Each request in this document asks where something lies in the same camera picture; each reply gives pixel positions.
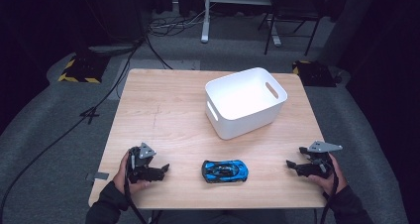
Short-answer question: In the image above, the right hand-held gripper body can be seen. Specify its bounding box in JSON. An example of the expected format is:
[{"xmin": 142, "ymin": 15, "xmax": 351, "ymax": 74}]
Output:
[{"xmin": 306, "ymin": 140, "xmax": 344, "ymax": 179}]

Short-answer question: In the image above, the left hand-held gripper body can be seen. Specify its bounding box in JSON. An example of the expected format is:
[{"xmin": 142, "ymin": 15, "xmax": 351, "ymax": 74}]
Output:
[{"xmin": 127, "ymin": 142, "xmax": 157, "ymax": 184}]

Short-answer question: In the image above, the blue toy car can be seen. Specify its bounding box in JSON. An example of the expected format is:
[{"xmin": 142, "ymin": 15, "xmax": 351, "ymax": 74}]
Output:
[{"xmin": 201, "ymin": 159, "xmax": 250, "ymax": 184}]

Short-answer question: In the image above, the white plastic basket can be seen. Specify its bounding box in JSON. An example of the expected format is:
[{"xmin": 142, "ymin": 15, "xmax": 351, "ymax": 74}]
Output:
[{"xmin": 204, "ymin": 66, "xmax": 288, "ymax": 141}]

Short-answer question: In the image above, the person's right hand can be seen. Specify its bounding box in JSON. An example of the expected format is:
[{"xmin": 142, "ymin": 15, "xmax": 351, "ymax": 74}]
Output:
[{"xmin": 308, "ymin": 154, "xmax": 349, "ymax": 196}]

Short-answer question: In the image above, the person's left hand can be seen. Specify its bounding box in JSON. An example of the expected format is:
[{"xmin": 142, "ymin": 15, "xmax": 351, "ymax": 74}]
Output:
[{"xmin": 112, "ymin": 151, "xmax": 151, "ymax": 195}]

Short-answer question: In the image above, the grey tape piece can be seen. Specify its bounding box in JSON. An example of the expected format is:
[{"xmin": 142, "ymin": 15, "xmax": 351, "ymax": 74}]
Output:
[{"xmin": 86, "ymin": 171, "xmax": 110, "ymax": 181}]

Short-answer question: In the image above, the black yellow striped base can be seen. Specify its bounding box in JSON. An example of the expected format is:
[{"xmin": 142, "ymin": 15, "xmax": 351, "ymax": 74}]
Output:
[
  {"xmin": 291, "ymin": 59, "xmax": 338, "ymax": 88},
  {"xmin": 57, "ymin": 54, "xmax": 111, "ymax": 84}
]

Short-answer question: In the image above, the black metal chair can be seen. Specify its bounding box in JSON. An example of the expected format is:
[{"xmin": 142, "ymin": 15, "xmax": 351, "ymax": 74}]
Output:
[{"xmin": 257, "ymin": 0, "xmax": 323, "ymax": 56}]

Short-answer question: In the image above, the right hand-held gripper cable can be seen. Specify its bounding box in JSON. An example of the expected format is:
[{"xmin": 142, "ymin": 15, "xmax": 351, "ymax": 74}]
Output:
[{"xmin": 319, "ymin": 163, "xmax": 341, "ymax": 224}]

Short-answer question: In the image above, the hand-held gripper cable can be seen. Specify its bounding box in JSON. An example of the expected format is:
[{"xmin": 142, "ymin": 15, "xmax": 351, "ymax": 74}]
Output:
[
  {"xmin": 319, "ymin": 163, "xmax": 341, "ymax": 224},
  {"xmin": 123, "ymin": 177, "xmax": 149, "ymax": 224}
]

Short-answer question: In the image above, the left hand-held gripper cable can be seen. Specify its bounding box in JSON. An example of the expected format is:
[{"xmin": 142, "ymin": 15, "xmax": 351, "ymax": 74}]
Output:
[{"xmin": 123, "ymin": 177, "xmax": 149, "ymax": 224}]

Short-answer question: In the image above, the long black floor cable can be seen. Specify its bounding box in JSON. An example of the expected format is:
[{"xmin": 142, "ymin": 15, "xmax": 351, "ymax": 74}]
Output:
[{"xmin": 0, "ymin": 35, "xmax": 147, "ymax": 218}]

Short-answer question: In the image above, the bundle of floor cables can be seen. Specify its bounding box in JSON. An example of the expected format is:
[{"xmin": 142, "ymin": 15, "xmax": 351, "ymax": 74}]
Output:
[{"xmin": 147, "ymin": 10, "xmax": 206, "ymax": 38}]

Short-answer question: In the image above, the white desk frame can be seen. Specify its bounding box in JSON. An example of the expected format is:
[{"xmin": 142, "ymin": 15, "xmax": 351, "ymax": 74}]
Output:
[{"xmin": 200, "ymin": 0, "xmax": 283, "ymax": 48}]

